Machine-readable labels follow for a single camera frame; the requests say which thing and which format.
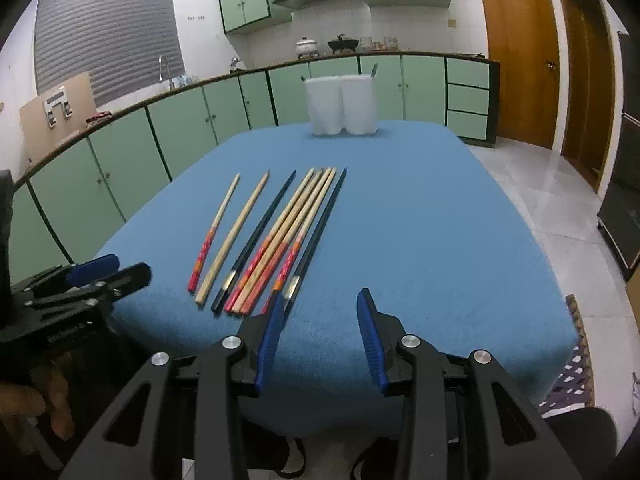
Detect white double utensil holder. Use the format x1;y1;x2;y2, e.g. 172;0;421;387
304;74;378;136

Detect open wooden doorway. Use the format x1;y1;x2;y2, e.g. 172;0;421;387
561;0;615;188

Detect chrome kitchen faucet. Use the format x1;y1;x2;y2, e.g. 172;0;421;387
158;55;174;89

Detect blue tablecloth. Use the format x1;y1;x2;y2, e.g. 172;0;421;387
104;122;577;436

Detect green lower kitchen cabinets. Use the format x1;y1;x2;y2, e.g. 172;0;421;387
9;52;500;281

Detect brown wooden door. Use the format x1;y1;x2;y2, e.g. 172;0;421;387
483;0;559;148

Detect black wok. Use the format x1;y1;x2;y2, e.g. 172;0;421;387
328;34;359;55

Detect red-handled chopstick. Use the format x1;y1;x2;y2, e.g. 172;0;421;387
224;168;314;312
188;174;241;294
231;167;335;315
257;168;336;313

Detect white pot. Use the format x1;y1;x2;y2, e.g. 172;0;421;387
295;37;319;60

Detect grey window blind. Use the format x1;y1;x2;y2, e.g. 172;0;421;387
34;0;186;105

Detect person's dark knee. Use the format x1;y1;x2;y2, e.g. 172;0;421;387
546;408;617;479

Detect person's left hand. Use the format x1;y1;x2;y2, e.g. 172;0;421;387
1;352;75;455

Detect black glass cabinet appliance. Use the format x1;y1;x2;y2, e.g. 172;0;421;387
598;32;640;281

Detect cardboard board with device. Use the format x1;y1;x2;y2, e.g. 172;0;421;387
20;72;96;164

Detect black chopstick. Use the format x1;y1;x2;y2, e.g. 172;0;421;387
210;170;296;316
283;169;347;320

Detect red cloth on counter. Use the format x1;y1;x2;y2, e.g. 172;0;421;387
86;112;113;127

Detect purple woven stool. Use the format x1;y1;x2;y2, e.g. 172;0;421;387
537;295;596;417

